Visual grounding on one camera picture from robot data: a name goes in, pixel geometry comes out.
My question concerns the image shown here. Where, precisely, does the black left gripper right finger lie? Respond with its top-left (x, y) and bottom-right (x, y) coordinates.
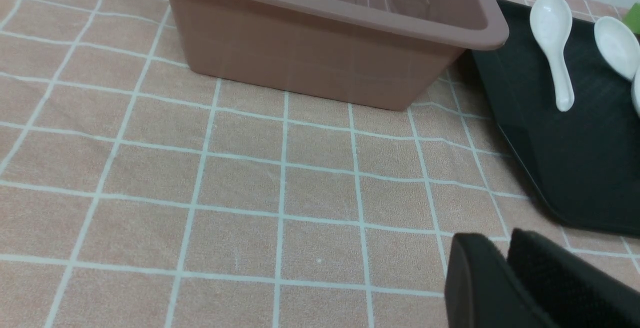
top-left (507, 229), bottom-right (640, 328)

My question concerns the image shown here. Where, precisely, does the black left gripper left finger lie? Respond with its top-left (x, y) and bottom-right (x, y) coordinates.
top-left (444, 233), bottom-right (558, 328)

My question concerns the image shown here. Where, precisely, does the black plastic tray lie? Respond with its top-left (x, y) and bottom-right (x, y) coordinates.
top-left (472, 0), bottom-right (640, 237)

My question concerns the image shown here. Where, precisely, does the white ceramic spoon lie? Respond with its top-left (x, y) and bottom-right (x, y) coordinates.
top-left (594, 16), bottom-right (640, 81)
top-left (631, 67), bottom-right (640, 117)
top-left (529, 0), bottom-right (575, 112)

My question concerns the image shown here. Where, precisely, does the pink plastic bin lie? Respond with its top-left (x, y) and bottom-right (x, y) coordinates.
top-left (169, 0), bottom-right (509, 110)

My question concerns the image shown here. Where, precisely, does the green object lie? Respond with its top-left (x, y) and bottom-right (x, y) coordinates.
top-left (622, 2), bottom-right (640, 36)

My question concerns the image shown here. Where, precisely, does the pink checkered tablecloth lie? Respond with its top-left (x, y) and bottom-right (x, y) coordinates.
top-left (0, 0), bottom-right (639, 328)

